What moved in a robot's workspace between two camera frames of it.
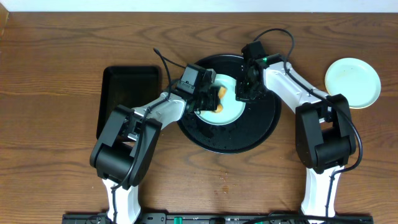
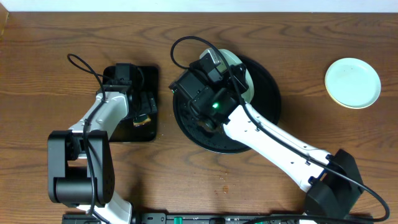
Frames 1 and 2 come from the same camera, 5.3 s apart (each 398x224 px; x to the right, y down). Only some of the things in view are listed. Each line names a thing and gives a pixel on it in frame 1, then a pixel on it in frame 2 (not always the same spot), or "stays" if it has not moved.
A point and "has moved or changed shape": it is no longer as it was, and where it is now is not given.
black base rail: (217, 218) stays
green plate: (357, 79) stays
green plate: (232, 109) has moved or changed shape
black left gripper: (210, 101) to (144, 106)
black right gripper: (241, 93) to (241, 78)
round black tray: (257, 127) stays
